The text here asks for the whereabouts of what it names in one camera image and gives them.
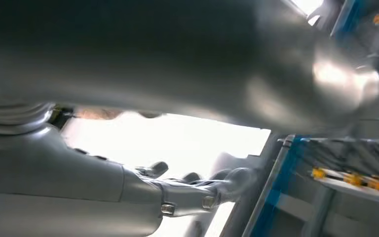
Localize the steel table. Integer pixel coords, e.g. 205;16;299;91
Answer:
302;137;379;237

